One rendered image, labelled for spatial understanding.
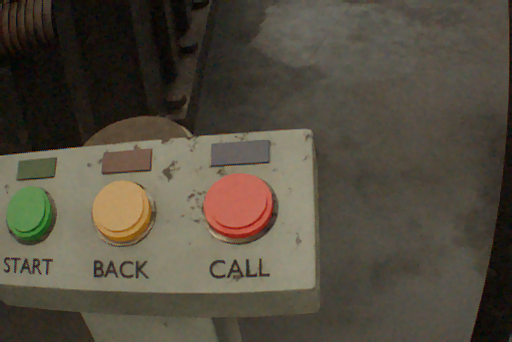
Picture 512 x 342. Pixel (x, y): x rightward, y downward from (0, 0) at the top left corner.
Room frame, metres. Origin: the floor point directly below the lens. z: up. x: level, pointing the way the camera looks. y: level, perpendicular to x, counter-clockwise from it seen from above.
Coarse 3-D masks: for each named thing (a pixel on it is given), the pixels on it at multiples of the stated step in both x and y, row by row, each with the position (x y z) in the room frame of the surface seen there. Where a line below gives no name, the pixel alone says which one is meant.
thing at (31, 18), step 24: (24, 0) 0.97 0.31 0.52; (48, 0) 0.96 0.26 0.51; (0, 24) 0.96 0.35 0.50; (24, 24) 0.95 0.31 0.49; (48, 24) 0.94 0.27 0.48; (0, 48) 0.96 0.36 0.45; (24, 48) 0.96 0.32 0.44; (48, 48) 0.96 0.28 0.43; (0, 72) 0.97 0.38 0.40; (24, 72) 1.01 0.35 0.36; (0, 96) 0.97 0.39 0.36; (24, 96) 0.99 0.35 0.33; (0, 120) 0.97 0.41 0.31; (24, 120) 0.97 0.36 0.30; (0, 144) 0.98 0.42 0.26; (24, 144) 0.97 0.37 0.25; (48, 144) 1.04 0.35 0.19
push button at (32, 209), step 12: (24, 192) 0.39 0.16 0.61; (36, 192) 0.39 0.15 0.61; (12, 204) 0.39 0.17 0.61; (24, 204) 0.38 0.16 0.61; (36, 204) 0.38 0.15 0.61; (48, 204) 0.38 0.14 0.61; (12, 216) 0.38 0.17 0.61; (24, 216) 0.37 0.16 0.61; (36, 216) 0.37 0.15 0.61; (48, 216) 0.37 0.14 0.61; (12, 228) 0.37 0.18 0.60; (24, 228) 0.37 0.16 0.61; (36, 228) 0.37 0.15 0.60
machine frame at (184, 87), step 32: (128, 0) 1.19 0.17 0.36; (160, 0) 1.33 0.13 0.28; (192, 0) 1.67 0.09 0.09; (128, 32) 1.19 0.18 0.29; (160, 32) 1.33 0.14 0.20; (192, 32) 1.53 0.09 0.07; (128, 64) 1.20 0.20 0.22; (160, 64) 1.33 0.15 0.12; (192, 64) 1.39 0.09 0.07; (64, 96) 1.22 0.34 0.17; (128, 96) 1.20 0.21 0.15; (160, 96) 1.29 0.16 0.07; (192, 96) 1.29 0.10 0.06; (64, 128) 1.22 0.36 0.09; (192, 128) 1.24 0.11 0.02
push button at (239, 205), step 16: (240, 176) 0.37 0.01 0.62; (208, 192) 0.37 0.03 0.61; (224, 192) 0.36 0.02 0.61; (240, 192) 0.36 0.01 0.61; (256, 192) 0.36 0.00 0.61; (208, 208) 0.36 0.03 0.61; (224, 208) 0.36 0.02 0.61; (240, 208) 0.35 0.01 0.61; (256, 208) 0.35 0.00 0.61; (272, 208) 0.36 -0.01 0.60; (224, 224) 0.35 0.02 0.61; (240, 224) 0.34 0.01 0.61; (256, 224) 0.34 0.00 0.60
